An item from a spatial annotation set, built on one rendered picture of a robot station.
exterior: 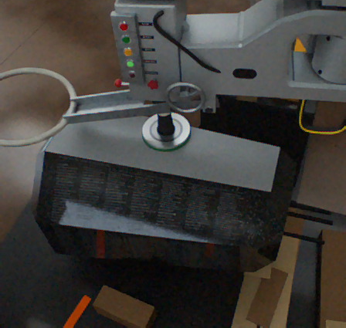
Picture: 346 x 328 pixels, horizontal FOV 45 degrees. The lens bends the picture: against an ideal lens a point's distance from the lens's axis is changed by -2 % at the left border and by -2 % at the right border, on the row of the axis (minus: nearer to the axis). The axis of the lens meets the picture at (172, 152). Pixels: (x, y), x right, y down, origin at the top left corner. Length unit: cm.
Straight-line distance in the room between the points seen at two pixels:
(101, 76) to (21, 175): 109
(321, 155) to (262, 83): 151
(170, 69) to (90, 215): 78
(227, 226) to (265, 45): 76
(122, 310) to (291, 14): 160
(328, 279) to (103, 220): 122
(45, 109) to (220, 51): 219
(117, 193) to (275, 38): 93
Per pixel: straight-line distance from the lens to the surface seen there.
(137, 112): 178
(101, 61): 374
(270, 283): 222
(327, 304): 238
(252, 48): 145
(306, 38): 166
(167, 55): 149
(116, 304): 229
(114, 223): 191
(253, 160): 184
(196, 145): 188
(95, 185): 191
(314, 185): 283
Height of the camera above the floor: 225
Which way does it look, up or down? 50 degrees down
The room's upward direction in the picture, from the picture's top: 6 degrees counter-clockwise
